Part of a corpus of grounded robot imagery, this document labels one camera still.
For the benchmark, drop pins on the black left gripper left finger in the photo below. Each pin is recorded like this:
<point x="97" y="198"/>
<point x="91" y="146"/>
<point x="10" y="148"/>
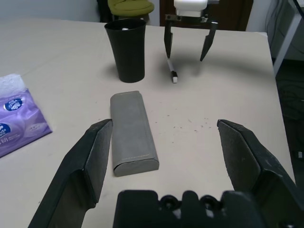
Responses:
<point x="71" y="180"/>

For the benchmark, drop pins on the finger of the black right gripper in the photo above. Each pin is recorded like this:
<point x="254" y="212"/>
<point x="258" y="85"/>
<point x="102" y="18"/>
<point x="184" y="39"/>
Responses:
<point x="168" y="38"/>
<point x="209" y="42"/>

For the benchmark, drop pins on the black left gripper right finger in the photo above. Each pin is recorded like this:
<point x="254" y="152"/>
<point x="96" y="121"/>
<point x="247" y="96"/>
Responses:
<point x="261" y="171"/>

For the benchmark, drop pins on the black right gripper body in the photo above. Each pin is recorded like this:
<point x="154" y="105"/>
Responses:
<point x="190" y="20"/>

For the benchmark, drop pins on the white marker black cap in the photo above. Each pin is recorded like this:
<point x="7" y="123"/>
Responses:
<point x="173" y="71"/>

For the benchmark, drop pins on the grey glasses case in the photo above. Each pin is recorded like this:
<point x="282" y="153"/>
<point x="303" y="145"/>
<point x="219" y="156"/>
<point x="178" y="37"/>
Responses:
<point x="130" y="133"/>

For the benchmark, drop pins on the dark brown cabinet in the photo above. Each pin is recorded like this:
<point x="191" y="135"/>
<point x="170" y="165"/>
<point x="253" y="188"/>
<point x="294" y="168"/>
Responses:
<point x="232" y="14"/>

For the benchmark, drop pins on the black plastic cup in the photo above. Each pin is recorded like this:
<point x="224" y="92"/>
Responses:
<point x="129" y="52"/>

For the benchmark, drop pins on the yellow round object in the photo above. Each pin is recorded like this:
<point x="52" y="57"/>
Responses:
<point x="130" y="6"/>

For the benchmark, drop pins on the white desk leg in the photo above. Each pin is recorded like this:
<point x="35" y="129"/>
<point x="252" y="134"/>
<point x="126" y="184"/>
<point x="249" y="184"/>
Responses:
<point x="285" y="42"/>

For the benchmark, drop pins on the purple tissue pack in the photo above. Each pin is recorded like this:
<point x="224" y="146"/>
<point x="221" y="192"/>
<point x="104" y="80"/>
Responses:
<point x="21" y="118"/>

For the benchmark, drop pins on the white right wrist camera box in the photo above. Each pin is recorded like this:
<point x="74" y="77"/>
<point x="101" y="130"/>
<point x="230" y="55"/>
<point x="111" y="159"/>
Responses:
<point x="190" y="7"/>

